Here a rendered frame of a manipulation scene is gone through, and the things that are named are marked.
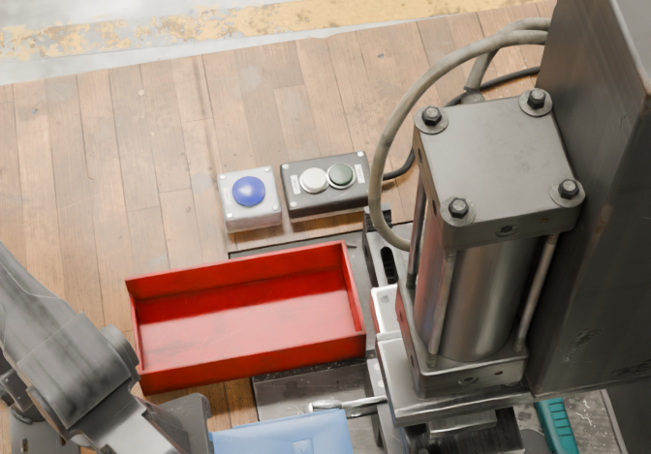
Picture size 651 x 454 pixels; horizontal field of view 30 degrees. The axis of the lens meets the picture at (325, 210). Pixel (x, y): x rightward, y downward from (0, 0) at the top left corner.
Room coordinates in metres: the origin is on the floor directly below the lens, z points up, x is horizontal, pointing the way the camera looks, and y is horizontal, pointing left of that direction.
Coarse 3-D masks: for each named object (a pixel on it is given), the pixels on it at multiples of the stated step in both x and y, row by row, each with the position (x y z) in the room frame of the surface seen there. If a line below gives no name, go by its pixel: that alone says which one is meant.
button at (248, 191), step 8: (248, 176) 0.77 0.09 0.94; (240, 184) 0.76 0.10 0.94; (248, 184) 0.76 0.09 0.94; (256, 184) 0.76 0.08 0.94; (232, 192) 0.75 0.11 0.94; (240, 192) 0.75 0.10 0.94; (248, 192) 0.74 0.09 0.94; (256, 192) 0.74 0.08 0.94; (264, 192) 0.75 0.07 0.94; (240, 200) 0.73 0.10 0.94; (248, 200) 0.73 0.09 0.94; (256, 200) 0.73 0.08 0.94
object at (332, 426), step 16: (304, 416) 0.45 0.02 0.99; (320, 416) 0.45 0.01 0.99; (336, 416) 0.45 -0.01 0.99; (208, 432) 0.43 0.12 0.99; (224, 432) 0.43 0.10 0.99; (240, 432) 0.43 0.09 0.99; (256, 432) 0.43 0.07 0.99; (272, 432) 0.43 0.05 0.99; (288, 432) 0.43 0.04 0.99; (304, 432) 0.43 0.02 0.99; (320, 432) 0.43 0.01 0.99; (336, 432) 0.43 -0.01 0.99; (224, 448) 0.41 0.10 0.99; (240, 448) 0.41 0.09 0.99; (256, 448) 0.41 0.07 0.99; (272, 448) 0.41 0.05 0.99; (288, 448) 0.41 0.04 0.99; (320, 448) 0.41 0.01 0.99; (336, 448) 0.41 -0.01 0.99; (352, 448) 0.41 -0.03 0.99
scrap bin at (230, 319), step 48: (144, 288) 0.62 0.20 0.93; (192, 288) 0.63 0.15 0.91; (240, 288) 0.63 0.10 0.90; (288, 288) 0.63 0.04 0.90; (336, 288) 0.63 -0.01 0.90; (144, 336) 0.58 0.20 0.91; (192, 336) 0.57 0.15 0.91; (240, 336) 0.57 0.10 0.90; (288, 336) 0.57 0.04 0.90; (336, 336) 0.55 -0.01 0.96; (144, 384) 0.51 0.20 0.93; (192, 384) 0.51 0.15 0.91
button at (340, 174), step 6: (330, 168) 0.78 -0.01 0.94; (336, 168) 0.78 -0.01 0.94; (342, 168) 0.78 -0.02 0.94; (348, 168) 0.78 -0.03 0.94; (330, 174) 0.77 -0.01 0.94; (336, 174) 0.77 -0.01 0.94; (342, 174) 0.77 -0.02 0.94; (348, 174) 0.77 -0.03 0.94; (330, 180) 0.76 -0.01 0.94; (336, 180) 0.76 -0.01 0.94; (342, 180) 0.76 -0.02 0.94; (348, 180) 0.76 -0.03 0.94
